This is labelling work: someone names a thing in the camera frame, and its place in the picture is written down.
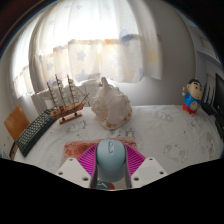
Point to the light blue computer mouse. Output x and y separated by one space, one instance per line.
111 161

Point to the black monitor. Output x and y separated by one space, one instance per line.
220 96

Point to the orange wooden chair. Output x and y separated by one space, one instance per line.
16 123

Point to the white printed tablecloth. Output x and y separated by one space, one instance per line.
166 136

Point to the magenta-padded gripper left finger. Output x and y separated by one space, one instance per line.
75 168

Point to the wooden model sailing ship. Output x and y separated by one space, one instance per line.
68 108

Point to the black keyboard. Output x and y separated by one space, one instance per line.
33 133

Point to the orange printed mouse pad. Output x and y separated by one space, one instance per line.
81 146

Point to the large white conch shell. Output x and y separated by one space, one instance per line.
111 106

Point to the white star-print curtain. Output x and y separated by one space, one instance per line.
100 43

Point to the cartoon boy figurine clock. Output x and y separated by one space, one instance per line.
192 96

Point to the black router with antennas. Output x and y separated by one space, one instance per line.
209 103

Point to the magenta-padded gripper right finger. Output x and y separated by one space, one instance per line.
146 168

